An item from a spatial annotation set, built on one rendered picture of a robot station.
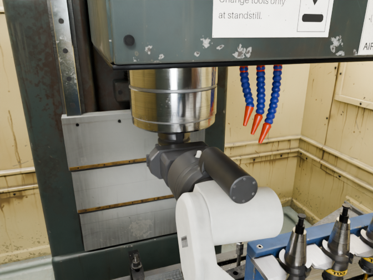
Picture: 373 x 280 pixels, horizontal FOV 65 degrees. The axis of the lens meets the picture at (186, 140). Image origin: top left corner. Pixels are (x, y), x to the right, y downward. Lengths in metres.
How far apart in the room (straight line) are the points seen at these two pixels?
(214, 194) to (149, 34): 0.19
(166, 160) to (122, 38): 0.23
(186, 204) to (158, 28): 0.19
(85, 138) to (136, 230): 0.42
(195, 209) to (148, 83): 0.23
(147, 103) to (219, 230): 0.24
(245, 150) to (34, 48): 1.15
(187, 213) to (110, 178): 0.74
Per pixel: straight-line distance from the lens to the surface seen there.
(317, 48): 0.42
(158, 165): 0.51
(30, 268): 1.71
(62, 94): 1.00
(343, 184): 1.68
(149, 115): 0.49
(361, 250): 0.78
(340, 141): 1.64
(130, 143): 1.01
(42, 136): 1.05
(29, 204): 1.57
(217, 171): 0.35
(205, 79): 0.49
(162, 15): 0.32
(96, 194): 1.08
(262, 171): 1.80
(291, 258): 0.66
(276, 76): 0.59
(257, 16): 0.36
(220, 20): 0.34
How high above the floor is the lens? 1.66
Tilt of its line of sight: 20 degrees down
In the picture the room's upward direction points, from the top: straight up
